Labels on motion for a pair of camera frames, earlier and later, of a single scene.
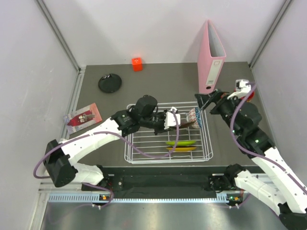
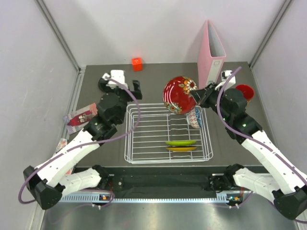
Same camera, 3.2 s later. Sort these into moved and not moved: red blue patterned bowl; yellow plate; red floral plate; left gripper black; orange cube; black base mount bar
Moved: red floral plate; left gripper black
Not moved: red blue patterned bowl; orange cube; yellow plate; black base mount bar
